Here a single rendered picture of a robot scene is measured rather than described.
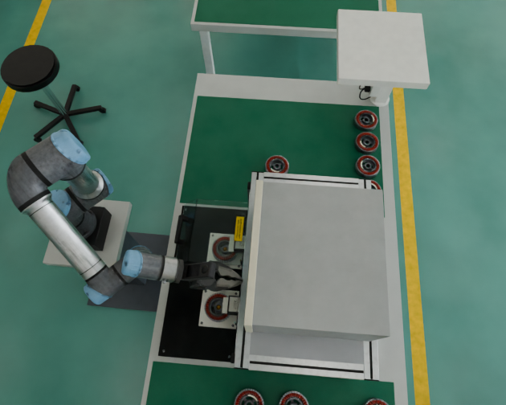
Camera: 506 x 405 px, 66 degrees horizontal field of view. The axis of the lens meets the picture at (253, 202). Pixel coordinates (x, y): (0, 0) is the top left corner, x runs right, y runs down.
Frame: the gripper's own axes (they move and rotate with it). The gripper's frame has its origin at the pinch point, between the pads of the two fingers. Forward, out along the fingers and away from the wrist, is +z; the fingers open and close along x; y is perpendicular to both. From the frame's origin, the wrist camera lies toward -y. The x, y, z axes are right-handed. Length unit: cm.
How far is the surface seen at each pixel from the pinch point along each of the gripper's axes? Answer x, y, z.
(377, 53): -94, -21, 41
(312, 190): -26.5, -20.3, 12.9
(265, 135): -82, 38, 22
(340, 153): -74, 23, 55
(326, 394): 32, 25, 50
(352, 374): 24.4, -8.9, 36.1
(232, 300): 2.2, 25.7, 8.0
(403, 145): -129, 65, 141
